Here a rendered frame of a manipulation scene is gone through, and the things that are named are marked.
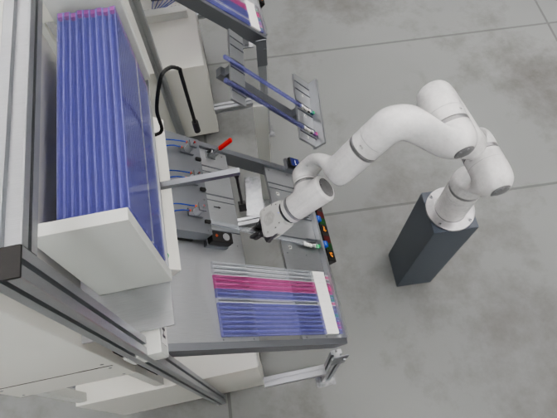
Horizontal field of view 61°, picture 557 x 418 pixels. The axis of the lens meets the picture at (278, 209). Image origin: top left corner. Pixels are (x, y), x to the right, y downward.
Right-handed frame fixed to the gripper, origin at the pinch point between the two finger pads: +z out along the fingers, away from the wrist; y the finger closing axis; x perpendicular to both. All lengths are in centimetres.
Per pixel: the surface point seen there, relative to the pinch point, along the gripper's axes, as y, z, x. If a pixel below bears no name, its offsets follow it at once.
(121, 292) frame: 32, -8, -53
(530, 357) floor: 40, -20, 154
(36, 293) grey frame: 49, -42, -82
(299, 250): 2.2, -0.2, 20.4
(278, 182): -25.3, -0.6, 15.9
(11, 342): 44, -7, -73
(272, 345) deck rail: 37.6, 0.6, -0.2
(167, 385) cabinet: 37, 52, -3
